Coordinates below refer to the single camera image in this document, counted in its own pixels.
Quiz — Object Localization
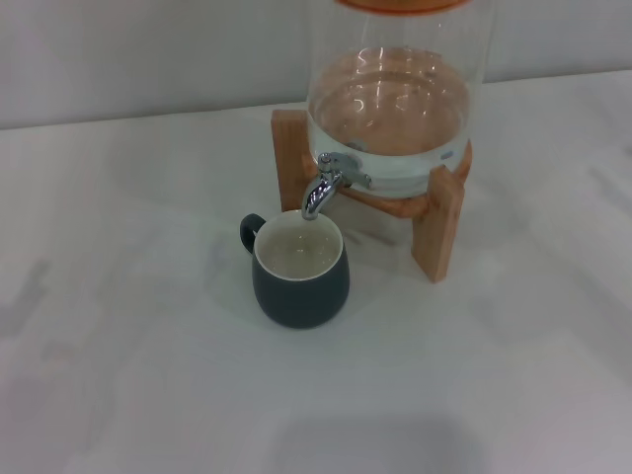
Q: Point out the chrome dispenser faucet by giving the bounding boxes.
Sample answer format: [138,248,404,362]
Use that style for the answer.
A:
[300,151,372,222]

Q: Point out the black ceramic cup white inside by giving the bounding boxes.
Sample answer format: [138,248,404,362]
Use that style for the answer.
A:
[239,209,352,330]

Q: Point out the wooden dispenser stand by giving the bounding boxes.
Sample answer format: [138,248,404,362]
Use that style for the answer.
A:
[271,109,474,286]

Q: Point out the glass water dispenser jar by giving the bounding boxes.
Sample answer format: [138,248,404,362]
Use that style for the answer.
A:
[304,0,497,199]

